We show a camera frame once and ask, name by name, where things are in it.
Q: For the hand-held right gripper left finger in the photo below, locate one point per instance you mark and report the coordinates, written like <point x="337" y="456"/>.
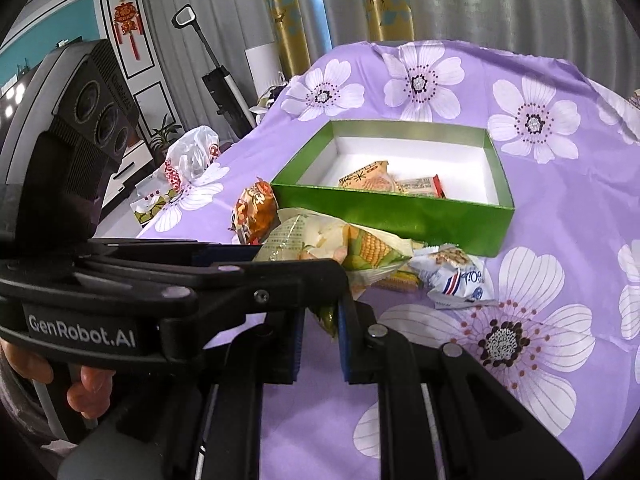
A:
<point x="296" y="345"/>

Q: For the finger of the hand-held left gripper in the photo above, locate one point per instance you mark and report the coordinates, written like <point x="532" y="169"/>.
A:
<point x="220" y="255"/>
<point x="280" y="280"/>

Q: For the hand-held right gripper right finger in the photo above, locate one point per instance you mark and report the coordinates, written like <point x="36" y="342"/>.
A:
<point x="345" y="345"/>

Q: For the orange snack packet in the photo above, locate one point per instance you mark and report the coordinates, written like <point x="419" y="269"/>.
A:
<point x="257" y="210"/>

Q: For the corn print snack packet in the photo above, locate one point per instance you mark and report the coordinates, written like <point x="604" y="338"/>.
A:
<point x="370" y="245"/>

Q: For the white blue snack packet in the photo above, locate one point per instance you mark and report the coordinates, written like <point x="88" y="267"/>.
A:
<point x="460" y="280"/>

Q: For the green cardboard box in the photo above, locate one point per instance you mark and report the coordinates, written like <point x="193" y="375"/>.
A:
<point x="400" y="215"/>

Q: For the person's left hand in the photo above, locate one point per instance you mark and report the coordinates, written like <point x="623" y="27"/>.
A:
<point x="90" y="385"/>

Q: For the white cabinet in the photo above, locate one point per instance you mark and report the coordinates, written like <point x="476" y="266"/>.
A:
<point x="130" y="170"/>

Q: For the small yellow snack packet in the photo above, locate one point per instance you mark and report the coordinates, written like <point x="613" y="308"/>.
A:
<point x="400" y="281"/>

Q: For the green white patterned packet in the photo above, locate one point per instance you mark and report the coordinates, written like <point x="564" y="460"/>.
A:
<point x="150" y="205"/>

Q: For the white plastic bag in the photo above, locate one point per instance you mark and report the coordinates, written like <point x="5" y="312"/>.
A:
<point x="192" y="152"/>

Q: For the green potted plant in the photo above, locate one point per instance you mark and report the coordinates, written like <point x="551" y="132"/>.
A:
<point x="165" y="135"/>

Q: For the golden cracker packet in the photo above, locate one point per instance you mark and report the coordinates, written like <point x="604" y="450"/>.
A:
<point x="370" y="177"/>

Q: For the upright vacuum cleaner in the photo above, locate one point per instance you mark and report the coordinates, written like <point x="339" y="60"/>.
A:
<point x="225" y="95"/>

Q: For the dark patterned bundle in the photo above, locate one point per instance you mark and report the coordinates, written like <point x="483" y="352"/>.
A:
<point x="270" y="96"/>

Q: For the red ended snack packet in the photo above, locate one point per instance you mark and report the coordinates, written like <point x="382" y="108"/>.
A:
<point x="420" y="186"/>

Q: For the white upright appliance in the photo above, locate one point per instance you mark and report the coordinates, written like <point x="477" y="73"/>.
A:
<point x="262" y="70"/>

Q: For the grey curtain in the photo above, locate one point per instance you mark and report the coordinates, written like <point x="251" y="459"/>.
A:
<point x="220" y="0"/>
<point x="500" y="5"/>

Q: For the purple floral bedsheet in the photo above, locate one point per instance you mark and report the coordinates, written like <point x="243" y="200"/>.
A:
<point x="550" y="240"/>

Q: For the yellow deer print curtain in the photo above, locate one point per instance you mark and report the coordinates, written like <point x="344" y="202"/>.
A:
<point x="385" y="0"/>
<point x="287" y="10"/>

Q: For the beige patterned cloth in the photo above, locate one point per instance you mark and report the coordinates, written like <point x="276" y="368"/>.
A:
<point x="635" y="100"/>

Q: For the red knot wall ornament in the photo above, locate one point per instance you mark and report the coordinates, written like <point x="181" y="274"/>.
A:
<point x="127" y="17"/>

